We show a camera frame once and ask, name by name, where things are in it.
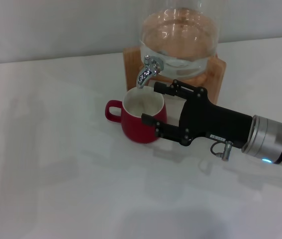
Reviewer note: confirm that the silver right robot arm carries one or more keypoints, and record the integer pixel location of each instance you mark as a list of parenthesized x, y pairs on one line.
[(267, 139)]

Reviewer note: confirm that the glass water dispenser jar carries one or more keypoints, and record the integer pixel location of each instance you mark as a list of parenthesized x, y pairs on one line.
[(180, 32)]

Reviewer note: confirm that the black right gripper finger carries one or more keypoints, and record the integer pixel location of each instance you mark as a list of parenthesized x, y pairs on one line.
[(183, 90), (168, 132)]

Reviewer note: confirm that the red ceramic cup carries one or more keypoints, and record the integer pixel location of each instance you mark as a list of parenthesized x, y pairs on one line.
[(135, 129)]

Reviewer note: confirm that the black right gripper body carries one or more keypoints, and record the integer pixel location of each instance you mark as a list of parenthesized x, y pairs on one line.
[(213, 119)]

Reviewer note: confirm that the wooden dispenser stand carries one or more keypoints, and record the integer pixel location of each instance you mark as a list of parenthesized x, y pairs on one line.
[(130, 64)]

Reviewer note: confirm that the chrome faucet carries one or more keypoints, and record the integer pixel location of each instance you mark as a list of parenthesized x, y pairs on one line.
[(144, 73)]

